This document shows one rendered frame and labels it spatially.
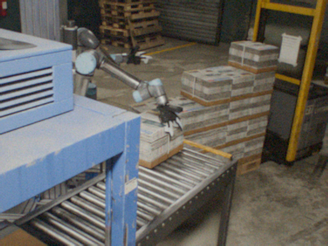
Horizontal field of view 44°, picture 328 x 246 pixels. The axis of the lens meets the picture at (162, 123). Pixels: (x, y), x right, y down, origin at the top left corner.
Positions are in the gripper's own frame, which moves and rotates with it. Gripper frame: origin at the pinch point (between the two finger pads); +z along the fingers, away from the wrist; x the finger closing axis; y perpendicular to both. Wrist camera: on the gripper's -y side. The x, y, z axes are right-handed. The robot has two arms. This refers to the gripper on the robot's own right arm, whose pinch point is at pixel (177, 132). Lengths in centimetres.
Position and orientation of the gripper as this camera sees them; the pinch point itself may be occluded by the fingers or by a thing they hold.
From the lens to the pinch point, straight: 249.0
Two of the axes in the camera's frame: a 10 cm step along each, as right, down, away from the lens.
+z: 3.7, 9.3, 0.6
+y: -7.3, 2.5, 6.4
